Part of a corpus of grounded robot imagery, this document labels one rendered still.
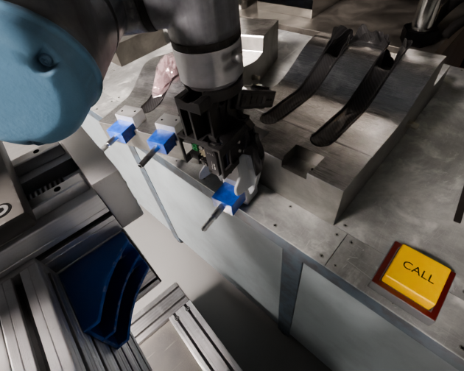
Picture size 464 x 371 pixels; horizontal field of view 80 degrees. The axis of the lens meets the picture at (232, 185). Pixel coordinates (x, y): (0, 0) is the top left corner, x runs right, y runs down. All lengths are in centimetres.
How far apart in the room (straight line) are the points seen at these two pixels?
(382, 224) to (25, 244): 49
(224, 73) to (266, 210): 27
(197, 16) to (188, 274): 119
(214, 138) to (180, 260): 109
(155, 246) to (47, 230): 114
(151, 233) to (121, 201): 116
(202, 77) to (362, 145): 30
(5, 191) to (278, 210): 38
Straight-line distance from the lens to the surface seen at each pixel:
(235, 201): 46
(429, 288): 44
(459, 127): 76
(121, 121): 67
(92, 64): 19
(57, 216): 36
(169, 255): 143
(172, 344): 106
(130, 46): 110
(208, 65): 31
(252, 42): 84
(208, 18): 29
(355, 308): 64
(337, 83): 64
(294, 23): 127
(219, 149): 34
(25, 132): 19
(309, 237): 48
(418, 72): 64
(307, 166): 49
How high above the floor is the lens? 121
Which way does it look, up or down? 48 degrees down
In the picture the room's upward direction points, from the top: 9 degrees counter-clockwise
